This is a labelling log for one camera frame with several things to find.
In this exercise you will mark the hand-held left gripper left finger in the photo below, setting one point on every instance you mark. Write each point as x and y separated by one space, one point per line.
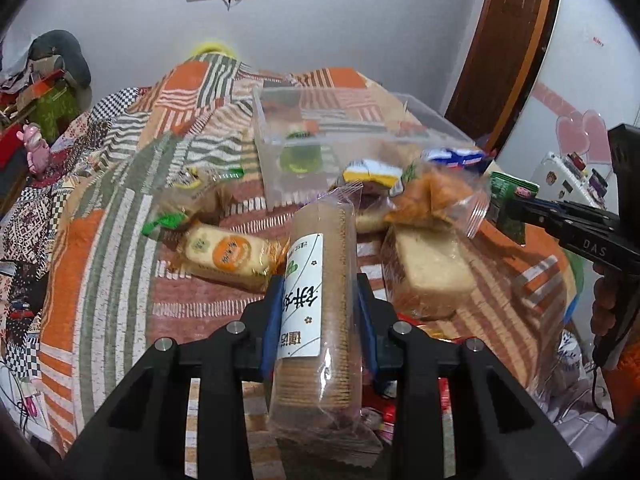
275 310

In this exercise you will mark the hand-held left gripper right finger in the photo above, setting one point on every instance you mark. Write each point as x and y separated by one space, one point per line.
362 320

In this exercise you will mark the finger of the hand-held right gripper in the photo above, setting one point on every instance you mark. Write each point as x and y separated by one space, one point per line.
575 211
542 221

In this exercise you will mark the round biscuit roll pack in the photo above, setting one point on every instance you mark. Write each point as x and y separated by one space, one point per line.
330 270

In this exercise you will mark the orange label bread packet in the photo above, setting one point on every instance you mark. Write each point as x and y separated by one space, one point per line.
225 255

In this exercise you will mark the yellow white snack packet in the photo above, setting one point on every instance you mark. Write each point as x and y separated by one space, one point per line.
372 172

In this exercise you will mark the clear plastic container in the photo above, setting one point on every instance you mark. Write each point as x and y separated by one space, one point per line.
350 125

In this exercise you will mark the person's right hand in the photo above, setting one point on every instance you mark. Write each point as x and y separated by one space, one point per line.
604 305

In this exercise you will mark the white appliance with stickers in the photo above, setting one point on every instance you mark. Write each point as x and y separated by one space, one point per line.
555 180

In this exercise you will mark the pink heart sticker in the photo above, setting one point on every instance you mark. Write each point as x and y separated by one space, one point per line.
580 135

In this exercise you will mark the red snack packet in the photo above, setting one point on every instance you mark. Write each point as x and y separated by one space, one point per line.
435 332

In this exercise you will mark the toast slice packet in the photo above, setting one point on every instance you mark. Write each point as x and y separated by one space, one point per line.
430 270

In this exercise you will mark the blue white snack packet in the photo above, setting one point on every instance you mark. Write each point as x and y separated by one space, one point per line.
460 157

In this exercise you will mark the brown filled bread packet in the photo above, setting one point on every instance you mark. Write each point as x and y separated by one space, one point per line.
370 215

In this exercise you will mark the croissant packet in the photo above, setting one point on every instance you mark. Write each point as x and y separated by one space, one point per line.
435 195

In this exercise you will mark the green-ended bread packet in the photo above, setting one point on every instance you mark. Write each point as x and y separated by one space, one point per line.
200 200

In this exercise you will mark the green round snack packet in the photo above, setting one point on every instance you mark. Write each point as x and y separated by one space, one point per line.
300 157

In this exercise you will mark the brown wooden door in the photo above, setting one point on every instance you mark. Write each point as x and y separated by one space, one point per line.
505 60

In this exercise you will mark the orange patchwork blanket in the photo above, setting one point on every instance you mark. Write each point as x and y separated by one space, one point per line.
115 260

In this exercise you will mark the geometric patterned cloth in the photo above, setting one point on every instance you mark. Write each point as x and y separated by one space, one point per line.
30 210

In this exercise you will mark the pink plush toy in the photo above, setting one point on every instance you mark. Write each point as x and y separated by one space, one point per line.
35 150

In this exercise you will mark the green covered stool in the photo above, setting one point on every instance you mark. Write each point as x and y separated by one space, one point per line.
55 110

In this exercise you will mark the pile of clothes and boxes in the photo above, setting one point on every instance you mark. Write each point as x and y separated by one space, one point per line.
25 77

